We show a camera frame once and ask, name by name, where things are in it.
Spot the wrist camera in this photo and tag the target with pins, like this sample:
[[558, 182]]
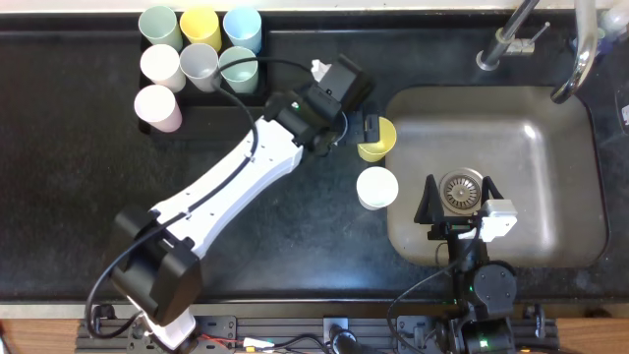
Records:
[[496, 218], [320, 70]]

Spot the grey cup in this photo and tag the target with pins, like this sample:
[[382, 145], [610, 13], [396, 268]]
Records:
[[196, 61]]

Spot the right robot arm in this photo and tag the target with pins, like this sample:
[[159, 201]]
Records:
[[494, 287]]

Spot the mounting rail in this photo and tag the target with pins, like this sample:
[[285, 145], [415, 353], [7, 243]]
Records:
[[285, 327]]

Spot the white cup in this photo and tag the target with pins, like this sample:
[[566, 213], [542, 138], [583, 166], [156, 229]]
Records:
[[159, 64], [377, 187]]

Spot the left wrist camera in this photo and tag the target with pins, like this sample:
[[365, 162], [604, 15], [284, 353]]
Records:
[[320, 70]]

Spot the pink cup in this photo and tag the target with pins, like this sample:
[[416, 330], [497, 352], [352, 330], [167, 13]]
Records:
[[154, 105]]

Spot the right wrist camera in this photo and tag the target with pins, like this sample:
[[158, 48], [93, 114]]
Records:
[[496, 218]]

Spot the yellow cup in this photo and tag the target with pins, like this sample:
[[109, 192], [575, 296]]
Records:
[[199, 24], [385, 142]]

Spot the green cup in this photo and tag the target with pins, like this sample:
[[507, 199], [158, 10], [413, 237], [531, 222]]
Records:
[[158, 24], [241, 74]]

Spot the blue soap bottle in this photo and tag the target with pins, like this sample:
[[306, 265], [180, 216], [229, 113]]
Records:
[[614, 22]]

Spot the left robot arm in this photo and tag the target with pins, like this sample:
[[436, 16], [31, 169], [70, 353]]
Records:
[[236, 182]]

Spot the steel sink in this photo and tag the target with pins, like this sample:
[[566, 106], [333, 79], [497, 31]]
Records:
[[540, 172]]

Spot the black tray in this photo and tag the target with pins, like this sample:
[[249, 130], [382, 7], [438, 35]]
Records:
[[206, 123]]

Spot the blue cup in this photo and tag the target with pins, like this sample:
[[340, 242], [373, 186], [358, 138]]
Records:
[[242, 27]]

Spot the steel tap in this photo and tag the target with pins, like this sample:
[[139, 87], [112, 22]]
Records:
[[491, 51]]

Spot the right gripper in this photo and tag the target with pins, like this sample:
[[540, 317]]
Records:
[[442, 231]]

